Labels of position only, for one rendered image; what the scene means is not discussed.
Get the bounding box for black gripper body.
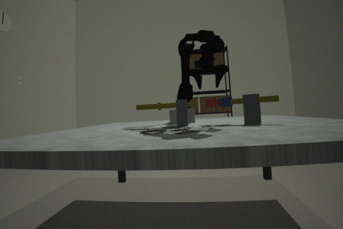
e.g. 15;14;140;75
189;55;228;75

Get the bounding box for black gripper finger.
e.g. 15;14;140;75
214;71;225;88
191;75;202;89

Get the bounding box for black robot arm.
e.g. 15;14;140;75
177;30;225;102

